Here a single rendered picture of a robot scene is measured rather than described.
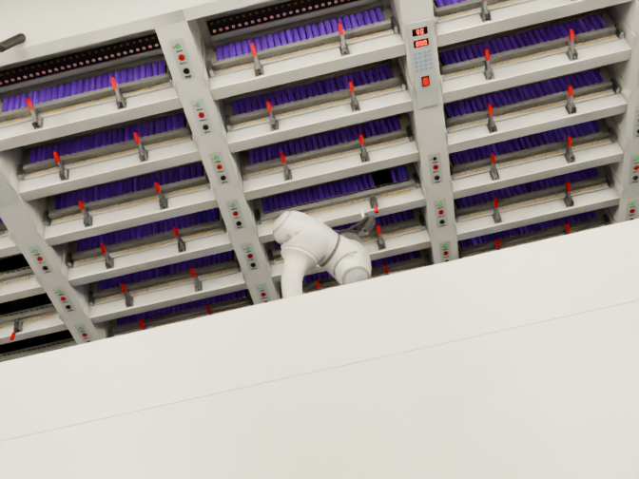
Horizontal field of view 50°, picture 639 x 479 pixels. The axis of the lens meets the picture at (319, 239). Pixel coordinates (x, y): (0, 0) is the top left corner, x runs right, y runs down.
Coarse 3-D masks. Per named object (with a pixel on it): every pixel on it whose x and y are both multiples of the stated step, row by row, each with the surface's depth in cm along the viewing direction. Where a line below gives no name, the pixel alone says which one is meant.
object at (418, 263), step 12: (408, 252) 268; (420, 252) 269; (372, 264) 267; (384, 264) 259; (396, 264) 265; (408, 264) 264; (420, 264) 265; (432, 264) 262; (312, 276) 271; (324, 276) 268; (372, 276) 266; (312, 288) 267; (324, 288) 267
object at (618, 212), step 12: (636, 0) 204; (624, 12) 213; (636, 12) 206; (636, 24) 208; (636, 36) 210; (636, 48) 213; (636, 60) 215; (624, 72) 222; (636, 72) 218; (636, 84) 220; (636, 96) 223; (624, 120) 230; (624, 132) 232; (636, 144) 234; (624, 156) 237; (612, 168) 248; (624, 168) 240; (624, 180) 243; (624, 192) 246; (636, 192) 246; (624, 204) 249; (612, 216) 258; (624, 216) 252
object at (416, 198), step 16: (416, 176) 241; (288, 192) 250; (400, 192) 241; (416, 192) 240; (256, 208) 248; (336, 208) 242; (352, 208) 241; (368, 208) 240; (384, 208) 239; (400, 208) 241; (256, 224) 242; (272, 224) 243; (336, 224) 242; (272, 240) 244
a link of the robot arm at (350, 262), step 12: (348, 240) 185; (336, 252) 181; (348, 252) 182; (360, 252) 184; (324, 264) 183; (336, 264) 182; (348, 264) 179; (360, 264) 179; (336, 276) 182; (348, 276) 179; (360, 276) 179
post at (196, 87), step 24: (168, 0) 201; (168, 24) 193; (192, 24) 203; (168, 48) 198; (192, 48) 198; (192, 96) 207; (192, 120) 212; (216, 120) 213; (216, 144) 218; (216, 192) 228; (240, 192) 229; (240, 240) 241; (240, 264) 247; (264, 264) 248
